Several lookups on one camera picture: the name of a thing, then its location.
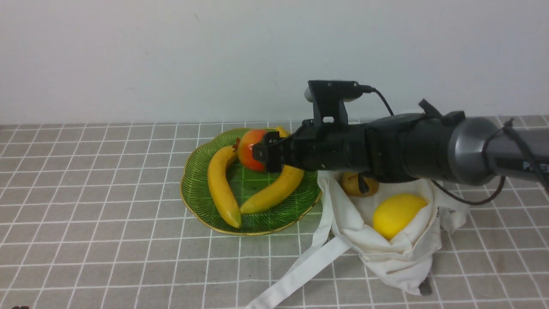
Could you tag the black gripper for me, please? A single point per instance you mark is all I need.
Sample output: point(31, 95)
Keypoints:
point(327, 147)

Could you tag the yellow banana with green tip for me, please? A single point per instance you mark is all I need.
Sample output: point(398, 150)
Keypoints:
point(274, 194)

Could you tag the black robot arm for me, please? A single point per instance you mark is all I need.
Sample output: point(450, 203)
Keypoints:
point(406, 147)

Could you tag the brown kiwi fruit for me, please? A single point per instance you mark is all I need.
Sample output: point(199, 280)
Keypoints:
point(357, 185)

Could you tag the white canvas tote bag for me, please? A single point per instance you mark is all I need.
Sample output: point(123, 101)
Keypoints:
point(346, 224)

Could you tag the red pomegranate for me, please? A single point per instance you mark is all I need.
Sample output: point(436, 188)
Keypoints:
point(244, 149)

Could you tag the yellow banana on plate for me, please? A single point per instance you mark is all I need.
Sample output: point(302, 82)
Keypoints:
point(220, 190)

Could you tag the green glass plate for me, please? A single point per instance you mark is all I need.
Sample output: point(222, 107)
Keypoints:
point(244, 184)

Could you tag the yellow lemon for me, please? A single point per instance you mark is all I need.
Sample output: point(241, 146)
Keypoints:
point(395, 213)

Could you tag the grey checkered tablecloth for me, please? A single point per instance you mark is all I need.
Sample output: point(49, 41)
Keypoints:
point(91, 218)

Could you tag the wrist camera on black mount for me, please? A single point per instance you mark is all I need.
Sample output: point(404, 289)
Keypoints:
point(329, 97)

